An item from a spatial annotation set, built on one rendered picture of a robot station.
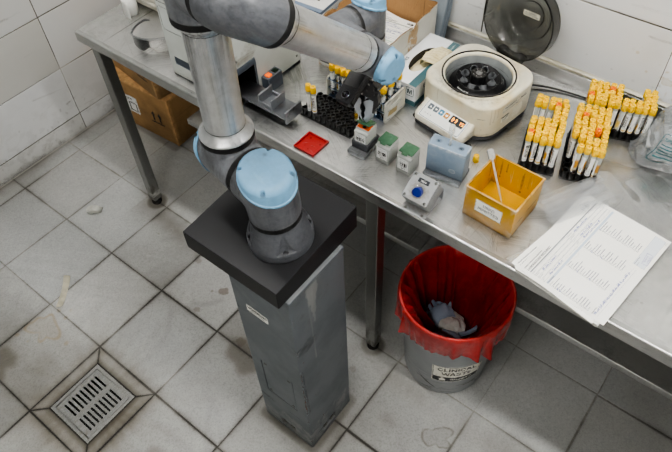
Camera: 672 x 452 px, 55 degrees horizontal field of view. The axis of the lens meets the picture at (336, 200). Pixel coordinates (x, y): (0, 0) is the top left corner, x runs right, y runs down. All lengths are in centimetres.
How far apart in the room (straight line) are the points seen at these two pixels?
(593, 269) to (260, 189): 76
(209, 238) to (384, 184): 46
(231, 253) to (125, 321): 117
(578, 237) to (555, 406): 90
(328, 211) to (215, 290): 114
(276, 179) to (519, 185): 63
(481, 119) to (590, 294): 52
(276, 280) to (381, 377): 99
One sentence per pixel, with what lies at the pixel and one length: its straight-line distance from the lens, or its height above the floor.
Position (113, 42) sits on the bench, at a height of 87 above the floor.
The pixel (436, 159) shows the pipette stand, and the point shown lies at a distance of 162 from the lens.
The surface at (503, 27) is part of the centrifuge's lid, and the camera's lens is 192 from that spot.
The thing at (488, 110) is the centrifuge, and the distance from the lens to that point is 169.
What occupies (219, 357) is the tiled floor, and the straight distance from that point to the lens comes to 239.
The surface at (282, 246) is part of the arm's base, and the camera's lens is 138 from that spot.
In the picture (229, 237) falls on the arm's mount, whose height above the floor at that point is 94.
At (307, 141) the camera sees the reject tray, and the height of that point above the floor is 88.
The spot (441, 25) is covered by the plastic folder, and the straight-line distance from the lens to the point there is 206.
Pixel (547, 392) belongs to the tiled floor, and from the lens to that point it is 236.
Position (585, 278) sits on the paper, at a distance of 151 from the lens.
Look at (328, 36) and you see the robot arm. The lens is 116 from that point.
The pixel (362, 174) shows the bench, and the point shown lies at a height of 88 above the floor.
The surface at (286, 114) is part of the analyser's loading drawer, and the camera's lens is 175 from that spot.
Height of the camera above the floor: 208
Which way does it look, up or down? 49 degrees down
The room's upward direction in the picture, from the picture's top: 3 degrees counter-clockwise
